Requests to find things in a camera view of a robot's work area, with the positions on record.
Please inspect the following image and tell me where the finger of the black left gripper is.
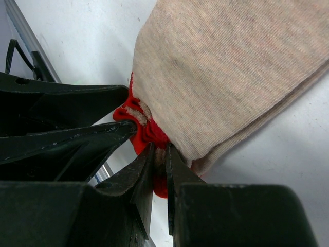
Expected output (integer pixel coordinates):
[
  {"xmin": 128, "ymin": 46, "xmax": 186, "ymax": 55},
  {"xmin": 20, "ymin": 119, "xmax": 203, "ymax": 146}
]
[
  {"xmin": 1, "ymin": 121, "xmax": 136, "ymax": 180},
  {"xmin": 1, "ymin": 73, "xmax": 128, "ymax": 137}
]

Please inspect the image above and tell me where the aluminium rail frame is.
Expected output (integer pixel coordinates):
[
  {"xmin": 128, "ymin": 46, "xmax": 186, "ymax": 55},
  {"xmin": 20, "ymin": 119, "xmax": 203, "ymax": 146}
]
[{"xmin": 4, "ymin": 1, "xmax": 113, "ymax": 186}]

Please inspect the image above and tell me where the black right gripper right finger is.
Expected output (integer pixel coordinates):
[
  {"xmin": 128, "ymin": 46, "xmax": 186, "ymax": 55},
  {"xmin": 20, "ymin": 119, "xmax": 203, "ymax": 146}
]
[{"xmin": 166, "ymin": 144, "xmax": 317, "ymax": 246}]

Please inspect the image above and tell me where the beige sock with red toe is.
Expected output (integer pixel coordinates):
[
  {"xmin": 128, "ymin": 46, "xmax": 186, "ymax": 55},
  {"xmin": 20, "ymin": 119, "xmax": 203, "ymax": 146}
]
[{"xmin": 113, "ymin": 1, "xmax": 328, "ymax": 198}]

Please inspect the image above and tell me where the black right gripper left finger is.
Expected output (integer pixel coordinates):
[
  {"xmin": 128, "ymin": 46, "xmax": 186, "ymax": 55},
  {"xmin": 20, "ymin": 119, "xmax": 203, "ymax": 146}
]
[{"xmin": 1, "ymin": 145, "xmax": 154, "ymax": 246}]

